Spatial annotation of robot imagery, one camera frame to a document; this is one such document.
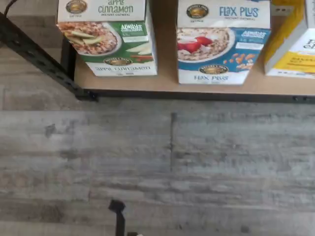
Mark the yellow purely elizabeth box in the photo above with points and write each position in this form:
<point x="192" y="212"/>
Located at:
<point x="290" y="56"/>

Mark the black metal shelf frame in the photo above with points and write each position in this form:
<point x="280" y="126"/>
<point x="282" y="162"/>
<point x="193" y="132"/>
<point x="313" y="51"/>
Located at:
<point x="37" y="55"/>

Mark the green apple cinnamon oatmeal box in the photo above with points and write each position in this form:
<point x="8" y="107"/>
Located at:
<point x="105" y="44"/>

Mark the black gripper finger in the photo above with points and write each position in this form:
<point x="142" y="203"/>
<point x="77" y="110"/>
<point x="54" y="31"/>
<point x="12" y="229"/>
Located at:
<point x="120" y="221"/>

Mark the blue flax plus oatmeal box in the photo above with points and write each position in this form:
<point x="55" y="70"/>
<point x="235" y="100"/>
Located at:
<point x="221" y="49"/>

